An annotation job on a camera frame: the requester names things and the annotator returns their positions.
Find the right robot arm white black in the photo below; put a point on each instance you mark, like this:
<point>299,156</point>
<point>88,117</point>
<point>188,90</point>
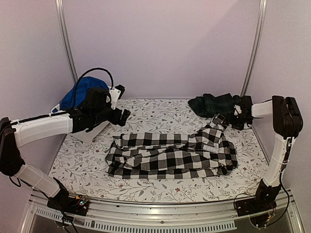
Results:
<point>287,124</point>

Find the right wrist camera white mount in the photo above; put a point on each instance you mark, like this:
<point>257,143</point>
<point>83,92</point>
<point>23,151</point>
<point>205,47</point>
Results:
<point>237,110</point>

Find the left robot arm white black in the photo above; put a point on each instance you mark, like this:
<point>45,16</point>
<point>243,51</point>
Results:
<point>87,120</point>

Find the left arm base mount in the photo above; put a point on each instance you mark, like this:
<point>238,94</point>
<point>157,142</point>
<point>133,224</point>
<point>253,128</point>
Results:
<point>77,205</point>

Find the black white checkered shirt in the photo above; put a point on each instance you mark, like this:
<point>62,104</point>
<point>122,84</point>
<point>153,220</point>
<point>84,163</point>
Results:
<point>205,153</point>

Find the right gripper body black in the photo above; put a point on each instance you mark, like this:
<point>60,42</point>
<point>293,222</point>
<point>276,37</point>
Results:
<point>238,122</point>

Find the floral patterned table mat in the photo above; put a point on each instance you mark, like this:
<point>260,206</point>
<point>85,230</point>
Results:
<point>82,169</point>

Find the blue garment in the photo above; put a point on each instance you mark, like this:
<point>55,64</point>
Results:
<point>78,93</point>

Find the white plastic laundry bin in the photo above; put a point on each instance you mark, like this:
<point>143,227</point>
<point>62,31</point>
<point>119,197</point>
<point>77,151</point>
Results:
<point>87,137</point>

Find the green plaid pleated skirt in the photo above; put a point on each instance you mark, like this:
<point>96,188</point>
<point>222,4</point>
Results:
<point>207,106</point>

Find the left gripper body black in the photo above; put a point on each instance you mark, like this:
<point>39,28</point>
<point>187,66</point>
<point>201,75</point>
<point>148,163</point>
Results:
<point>115,119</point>

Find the right aluminium frame post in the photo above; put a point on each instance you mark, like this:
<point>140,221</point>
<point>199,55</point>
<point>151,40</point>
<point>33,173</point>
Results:
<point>255,46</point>

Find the front aluminium rail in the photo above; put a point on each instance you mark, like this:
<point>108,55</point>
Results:
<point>113,216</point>

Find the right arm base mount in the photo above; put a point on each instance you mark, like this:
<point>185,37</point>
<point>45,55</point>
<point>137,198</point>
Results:
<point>261,211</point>

